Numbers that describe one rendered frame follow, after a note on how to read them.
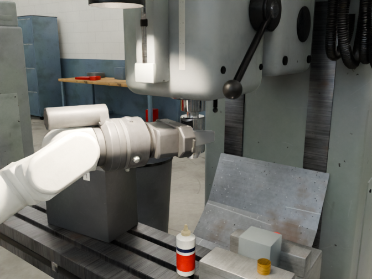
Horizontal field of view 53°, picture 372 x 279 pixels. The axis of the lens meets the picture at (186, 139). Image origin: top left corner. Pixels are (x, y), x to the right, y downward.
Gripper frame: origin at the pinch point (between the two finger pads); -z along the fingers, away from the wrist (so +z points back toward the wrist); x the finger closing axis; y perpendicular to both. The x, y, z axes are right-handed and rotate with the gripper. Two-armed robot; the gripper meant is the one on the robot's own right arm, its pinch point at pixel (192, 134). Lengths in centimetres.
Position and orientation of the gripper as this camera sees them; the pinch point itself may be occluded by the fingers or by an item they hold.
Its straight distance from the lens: 71.0
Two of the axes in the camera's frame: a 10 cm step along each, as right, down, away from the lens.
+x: -5.2, -2.0, 8.3
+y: -0.1, 9.7, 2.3
